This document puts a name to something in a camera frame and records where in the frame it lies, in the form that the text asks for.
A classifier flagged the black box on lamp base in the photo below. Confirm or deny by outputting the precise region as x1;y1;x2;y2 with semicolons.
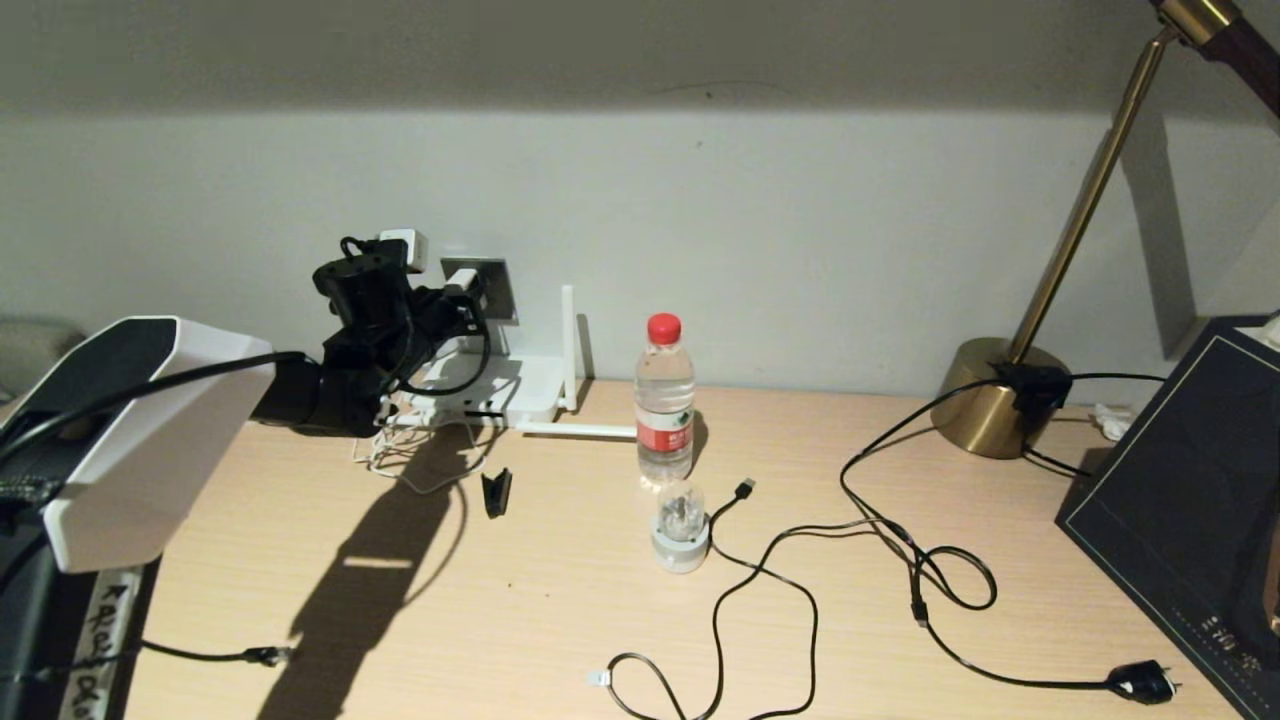
990;362;1073;413

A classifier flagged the gold desk lamp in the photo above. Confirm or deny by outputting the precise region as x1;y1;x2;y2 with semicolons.
930;0;1280;459

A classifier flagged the clear dome grey base gadget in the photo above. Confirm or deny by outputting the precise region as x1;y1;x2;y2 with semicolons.
651;482;712;574

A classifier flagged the black cable with white tip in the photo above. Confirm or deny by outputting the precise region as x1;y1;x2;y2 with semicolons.
587;653;691;720

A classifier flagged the red capped water bottle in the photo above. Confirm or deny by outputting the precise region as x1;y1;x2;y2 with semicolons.
635;313;697;488

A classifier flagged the thin black lamp cable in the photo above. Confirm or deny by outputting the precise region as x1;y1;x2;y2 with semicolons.
1020;372;1167;479

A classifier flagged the white charger plug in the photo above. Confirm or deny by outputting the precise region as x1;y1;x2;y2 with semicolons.
377;228;430;274

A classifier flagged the grey wall socket plate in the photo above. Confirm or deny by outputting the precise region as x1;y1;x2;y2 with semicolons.
441;258;518;324

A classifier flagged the black USB cable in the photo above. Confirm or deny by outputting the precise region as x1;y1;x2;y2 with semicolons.
705;478;933;720

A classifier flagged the black two-pin power cable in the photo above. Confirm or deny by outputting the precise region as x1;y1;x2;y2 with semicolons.
840;375;1183;706

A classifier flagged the grey cushion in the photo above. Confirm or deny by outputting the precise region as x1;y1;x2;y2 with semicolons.
0;320;86;379

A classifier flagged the white router with antennas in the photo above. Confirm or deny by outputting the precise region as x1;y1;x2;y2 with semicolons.
400;285;639;441

